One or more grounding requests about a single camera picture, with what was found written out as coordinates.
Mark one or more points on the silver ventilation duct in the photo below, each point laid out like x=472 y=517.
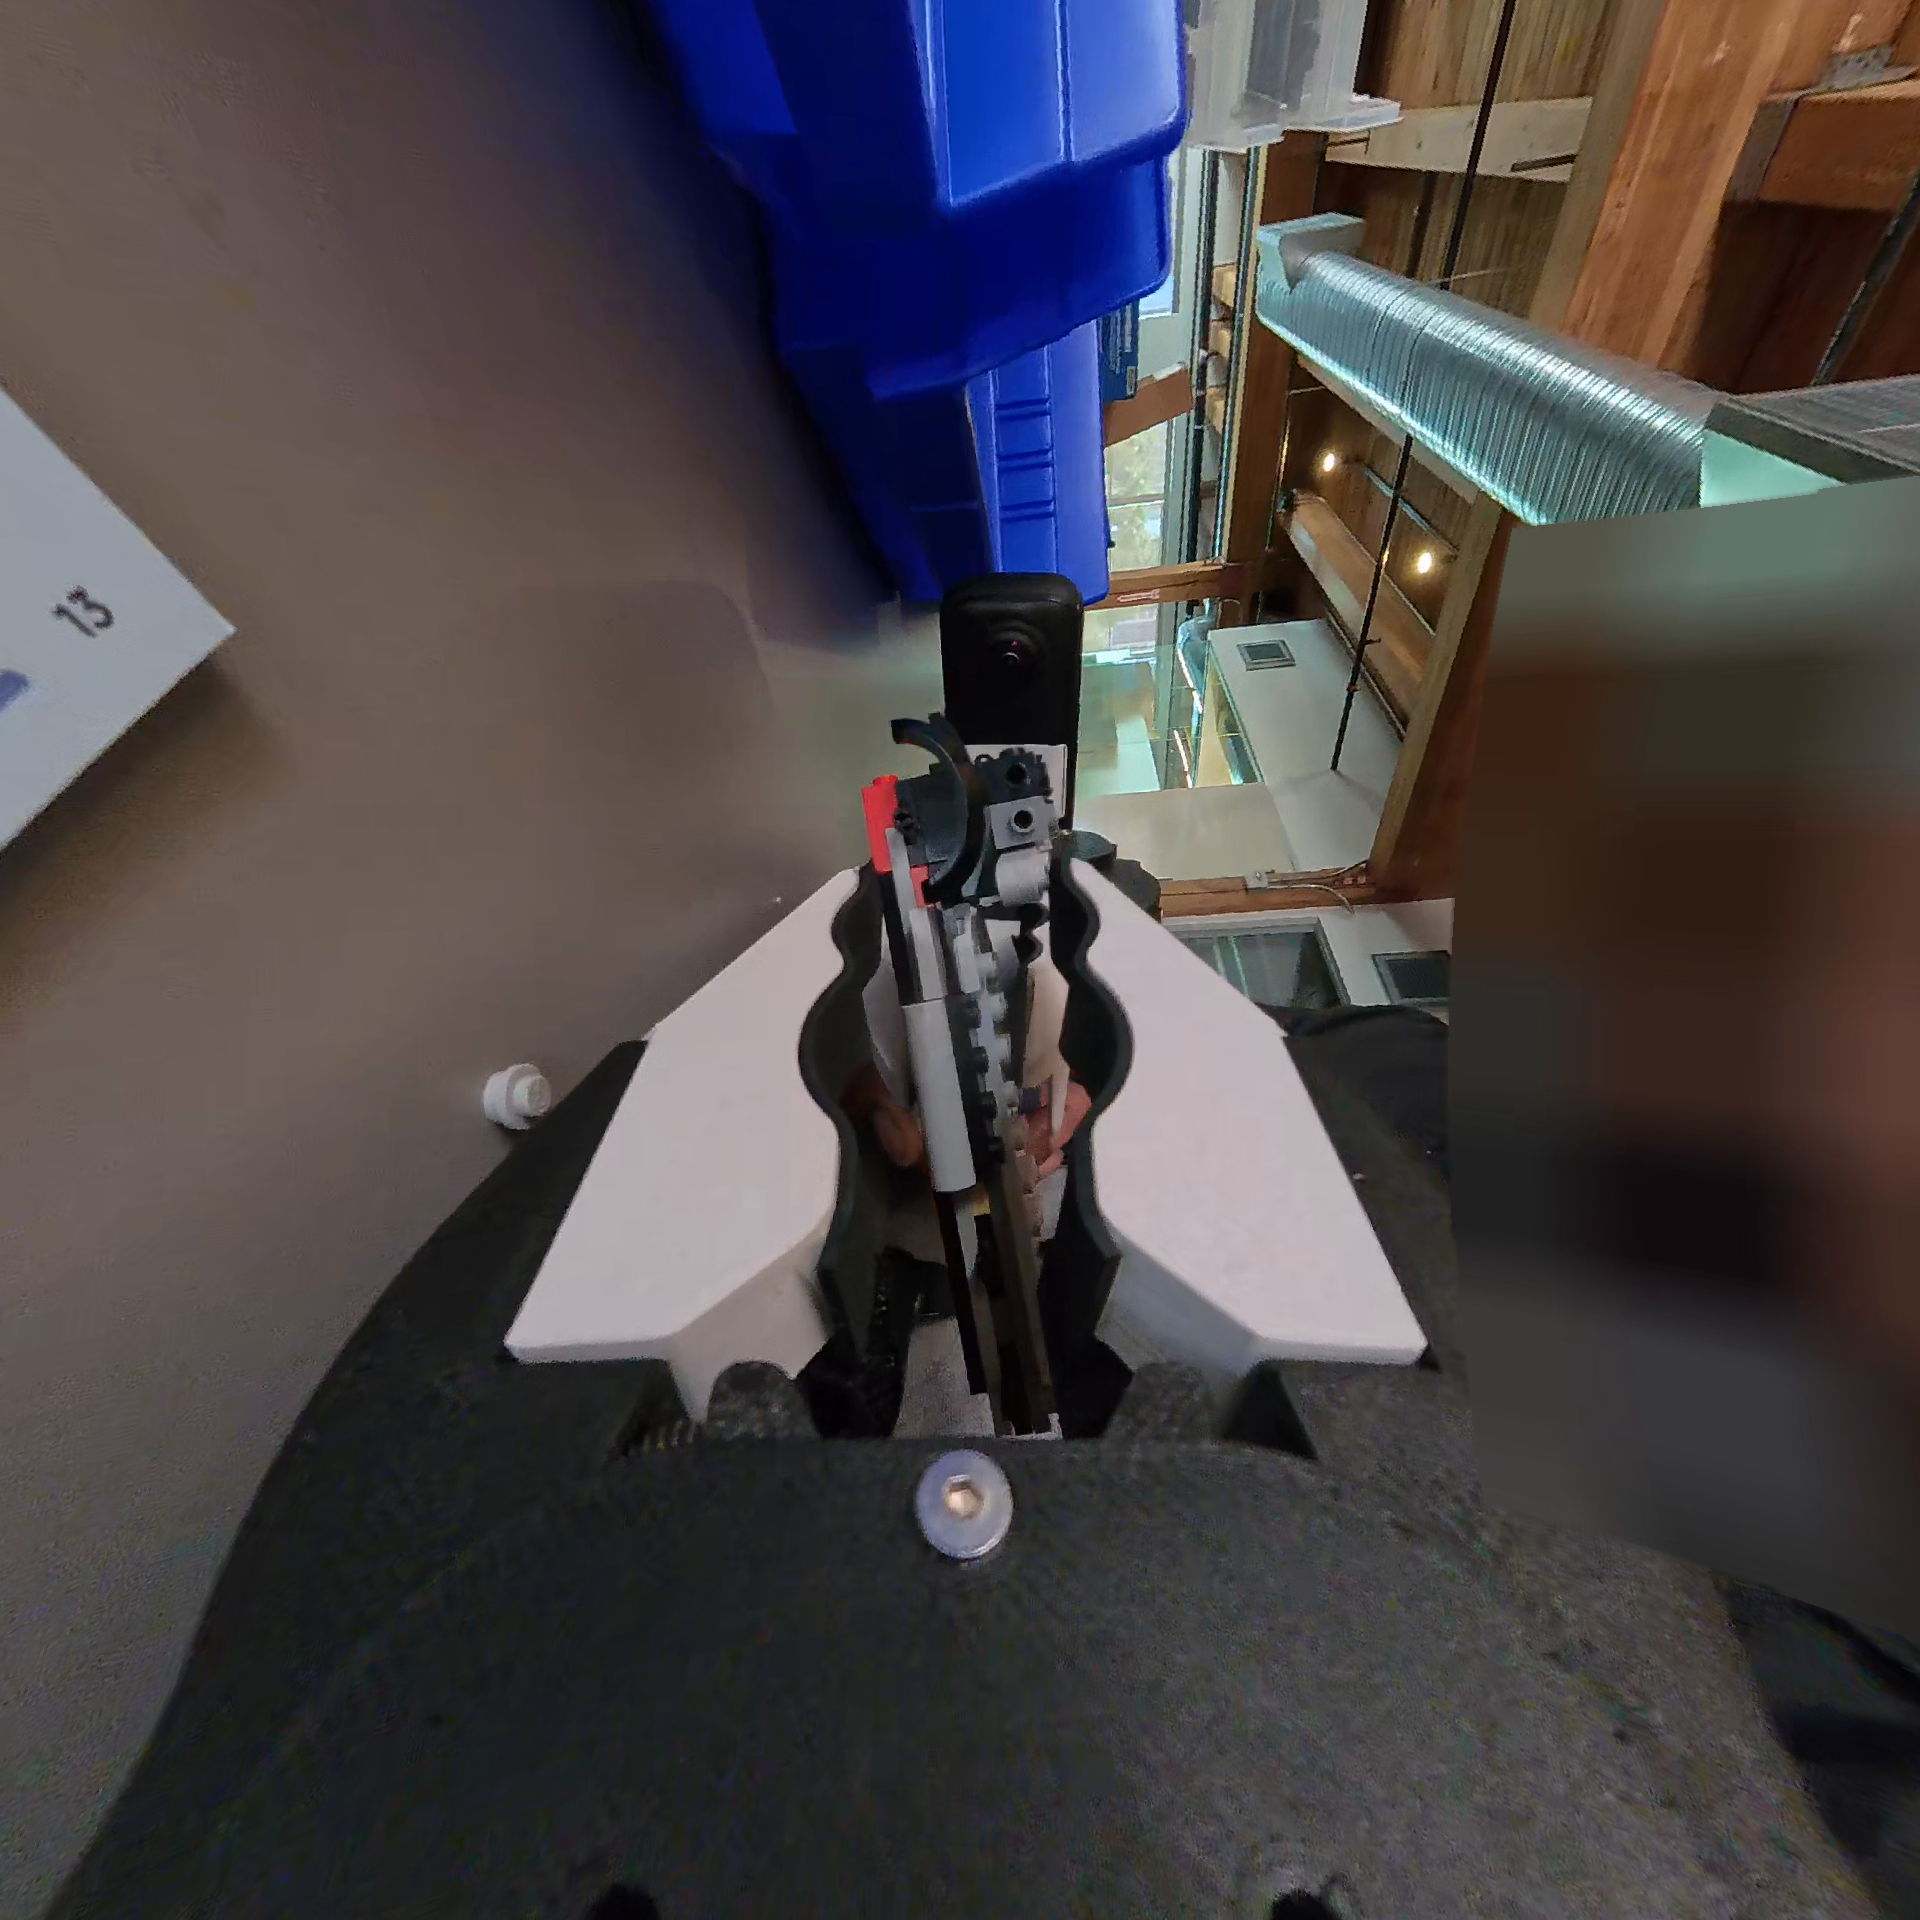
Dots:
x=1500 y=405

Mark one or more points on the person's right forearm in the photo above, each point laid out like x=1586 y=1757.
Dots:
x=1380 y=1080

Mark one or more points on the grey toy brick model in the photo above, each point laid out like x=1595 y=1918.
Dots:
x=938 y=1080

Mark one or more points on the clear plastic drawer stack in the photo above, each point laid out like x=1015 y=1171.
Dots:
x=1290 y=60

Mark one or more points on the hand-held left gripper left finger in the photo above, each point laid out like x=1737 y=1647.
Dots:
x=691 y=1201

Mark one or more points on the small grey round toy stud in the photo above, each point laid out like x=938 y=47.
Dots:
x=512 y=1093

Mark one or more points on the blue white cardboard box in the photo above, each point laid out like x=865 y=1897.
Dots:
x=1120 y=360

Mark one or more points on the person's right hand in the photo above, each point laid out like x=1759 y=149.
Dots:
x=884 y=1118

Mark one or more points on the small grey toy brick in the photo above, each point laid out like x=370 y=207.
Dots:
x=1020 y=879

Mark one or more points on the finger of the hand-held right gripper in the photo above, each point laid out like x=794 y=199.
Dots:
x=1048 y=1028

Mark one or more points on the toy instruction booklet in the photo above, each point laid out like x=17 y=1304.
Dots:
x=89 y=600

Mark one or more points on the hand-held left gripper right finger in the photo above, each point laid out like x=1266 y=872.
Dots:
x=1244 y=1201

